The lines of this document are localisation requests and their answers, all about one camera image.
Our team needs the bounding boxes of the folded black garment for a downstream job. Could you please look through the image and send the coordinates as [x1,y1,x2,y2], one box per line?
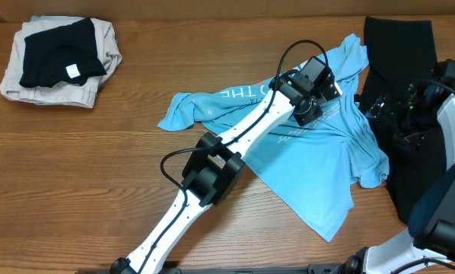
[19,18,106,88]

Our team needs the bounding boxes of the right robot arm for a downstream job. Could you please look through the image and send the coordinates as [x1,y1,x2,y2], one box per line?
[320,77,455,274]

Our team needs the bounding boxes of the folded beige garment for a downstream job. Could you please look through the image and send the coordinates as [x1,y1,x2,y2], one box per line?
[0,16,123,108]

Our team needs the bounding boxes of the light blue t-shirt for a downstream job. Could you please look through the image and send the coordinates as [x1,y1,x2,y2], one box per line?
[158,33,390,242]

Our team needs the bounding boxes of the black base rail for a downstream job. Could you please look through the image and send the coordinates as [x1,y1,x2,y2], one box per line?
[160,264,343,274]

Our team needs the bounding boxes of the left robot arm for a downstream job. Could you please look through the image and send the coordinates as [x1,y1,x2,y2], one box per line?
[110,70,342,274]

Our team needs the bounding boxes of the black garment on right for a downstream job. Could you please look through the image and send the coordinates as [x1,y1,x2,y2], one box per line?
[359,17,446,224]

